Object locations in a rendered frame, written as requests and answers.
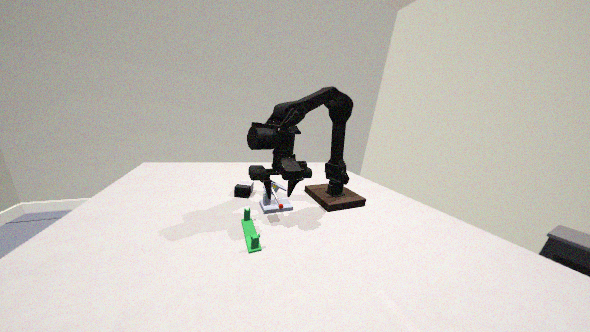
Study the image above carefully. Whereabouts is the green l-shaped bracket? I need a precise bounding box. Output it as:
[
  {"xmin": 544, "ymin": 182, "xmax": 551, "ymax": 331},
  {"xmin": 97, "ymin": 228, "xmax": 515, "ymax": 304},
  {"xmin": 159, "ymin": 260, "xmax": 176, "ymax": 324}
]
[{"xmin": 241, "ymin": 208, "xmax": 262, "ymax": 253}]

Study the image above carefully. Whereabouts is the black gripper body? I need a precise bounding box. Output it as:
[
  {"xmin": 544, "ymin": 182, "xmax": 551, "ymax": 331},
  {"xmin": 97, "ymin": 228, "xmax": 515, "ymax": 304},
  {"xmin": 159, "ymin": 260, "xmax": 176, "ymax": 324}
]
[{"xmin": 248, "ymin": 148, "xmax": 312, "ymax": 181}]

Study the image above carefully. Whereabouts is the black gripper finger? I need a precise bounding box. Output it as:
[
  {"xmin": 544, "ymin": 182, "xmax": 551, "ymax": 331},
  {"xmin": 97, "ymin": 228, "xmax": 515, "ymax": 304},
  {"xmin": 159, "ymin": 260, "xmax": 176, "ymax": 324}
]
[
  {"xmin": 287, "ymin": 178, "xmax": 304, "ymax": 197},
  {"xmin": 260, "ymin": 179, "xmax": 272, "ymax": 199}
]

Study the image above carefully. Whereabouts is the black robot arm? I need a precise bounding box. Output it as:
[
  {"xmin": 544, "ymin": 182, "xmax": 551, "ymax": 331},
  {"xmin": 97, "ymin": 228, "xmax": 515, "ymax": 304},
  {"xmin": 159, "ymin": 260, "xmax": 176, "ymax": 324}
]
[{"xmin": 247, "ymin": 86, "xmax": 353, "ymax": 198}]

